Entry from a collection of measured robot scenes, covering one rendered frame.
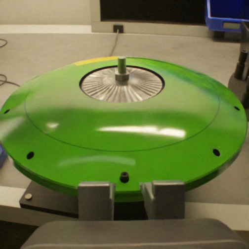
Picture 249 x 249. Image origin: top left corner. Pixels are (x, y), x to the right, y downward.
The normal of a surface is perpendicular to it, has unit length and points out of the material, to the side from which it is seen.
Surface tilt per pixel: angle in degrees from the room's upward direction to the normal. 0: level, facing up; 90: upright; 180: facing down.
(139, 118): 11
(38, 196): 0
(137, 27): 90
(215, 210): 0
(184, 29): 90
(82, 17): 90
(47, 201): 0
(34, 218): 90
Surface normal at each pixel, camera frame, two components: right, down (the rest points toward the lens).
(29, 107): -0.33, -0.70
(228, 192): 0.00, -0.83
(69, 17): -0.14, 0.54
